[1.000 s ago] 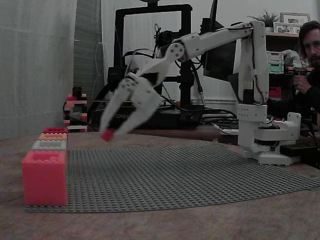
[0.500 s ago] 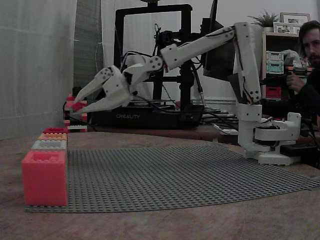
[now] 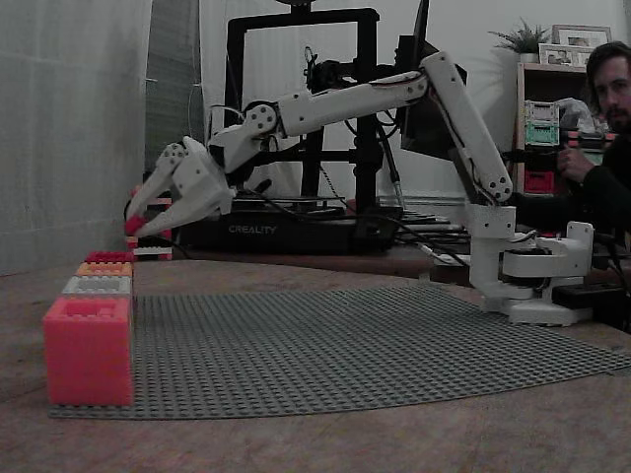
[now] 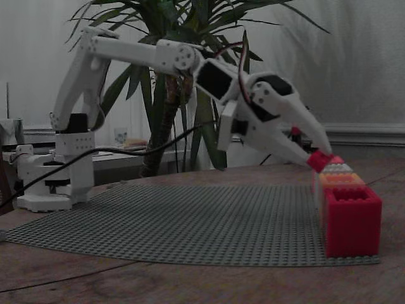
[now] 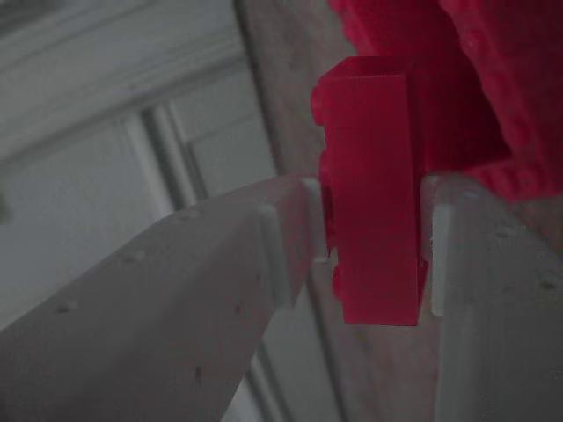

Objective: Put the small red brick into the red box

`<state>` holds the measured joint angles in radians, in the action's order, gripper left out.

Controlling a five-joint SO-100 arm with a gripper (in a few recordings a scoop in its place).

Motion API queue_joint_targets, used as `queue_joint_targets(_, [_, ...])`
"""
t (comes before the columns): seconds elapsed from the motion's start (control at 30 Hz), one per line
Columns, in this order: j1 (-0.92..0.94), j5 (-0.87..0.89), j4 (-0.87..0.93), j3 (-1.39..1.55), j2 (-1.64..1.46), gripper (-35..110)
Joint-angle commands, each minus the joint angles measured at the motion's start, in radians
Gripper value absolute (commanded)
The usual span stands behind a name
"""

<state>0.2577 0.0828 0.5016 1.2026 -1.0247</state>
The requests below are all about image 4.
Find striped servo wire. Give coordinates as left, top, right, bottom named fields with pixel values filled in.
left=215, top=41, right=254, bottom=104

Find small red black object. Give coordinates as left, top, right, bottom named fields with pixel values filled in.
left=289, top=125, right=313, bottom=149

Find patterned glass cup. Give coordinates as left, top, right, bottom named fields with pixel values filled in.
left=113, top=126, right=129, bottom=147

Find small red brick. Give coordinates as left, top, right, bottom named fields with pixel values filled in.
left=306, top=150, right=333, bottom=174

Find grey-white brick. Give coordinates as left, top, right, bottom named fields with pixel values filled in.
left=311, top=163, right=354, bottom=197

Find orange brick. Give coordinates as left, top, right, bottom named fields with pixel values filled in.
left=318, top=172, right=367, bottom=231

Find white flat mount plate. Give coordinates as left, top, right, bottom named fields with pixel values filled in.
left=216, top=101, right=239, bottom=152

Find black cable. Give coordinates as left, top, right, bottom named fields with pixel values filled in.
left=0, top=118, right=222, bottom=212

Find grey studded baseplate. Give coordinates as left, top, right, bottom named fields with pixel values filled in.
left=4, top=183, right=382, bottom=267

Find white sheer curtain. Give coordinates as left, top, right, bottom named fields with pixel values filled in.
left=0, top=0, right=405, bottom=165

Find large green yucca plant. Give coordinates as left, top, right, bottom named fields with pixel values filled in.
left=65, top=0, right=332, bottom=178

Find thin dark table cable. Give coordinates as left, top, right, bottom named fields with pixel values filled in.
left=0, top=259, right=137, bottom=294

